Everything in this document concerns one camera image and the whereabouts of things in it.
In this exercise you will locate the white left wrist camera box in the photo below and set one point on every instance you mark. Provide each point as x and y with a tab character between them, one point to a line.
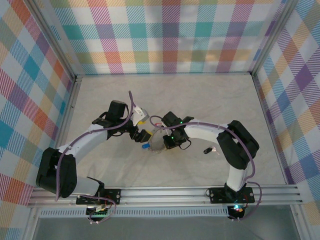
140	115

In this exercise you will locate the controller board with lit LED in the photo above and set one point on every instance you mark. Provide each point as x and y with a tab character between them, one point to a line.
236	210

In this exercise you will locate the aluminium frame rail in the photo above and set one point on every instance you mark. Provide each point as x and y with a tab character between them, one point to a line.
162	74
270	125
70	107

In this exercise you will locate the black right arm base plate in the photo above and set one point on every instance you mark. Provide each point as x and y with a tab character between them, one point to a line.
217	195

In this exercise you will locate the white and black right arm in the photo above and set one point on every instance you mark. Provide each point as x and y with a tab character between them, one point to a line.
205	131

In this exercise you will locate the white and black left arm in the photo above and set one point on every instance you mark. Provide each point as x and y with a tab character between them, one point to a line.
85	140

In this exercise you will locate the blue plastic key tag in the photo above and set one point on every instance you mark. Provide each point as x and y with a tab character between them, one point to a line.
146	146

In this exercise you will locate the aluminium frame post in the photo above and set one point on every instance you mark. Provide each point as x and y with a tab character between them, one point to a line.
273	37
52	40

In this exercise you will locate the wide aluminium mounting rail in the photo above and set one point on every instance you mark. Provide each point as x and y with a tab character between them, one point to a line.
162	196

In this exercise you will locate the red plastic key tag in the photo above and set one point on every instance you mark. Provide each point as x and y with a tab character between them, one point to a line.
158	124

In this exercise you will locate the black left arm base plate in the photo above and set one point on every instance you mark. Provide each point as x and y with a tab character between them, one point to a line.
112	196

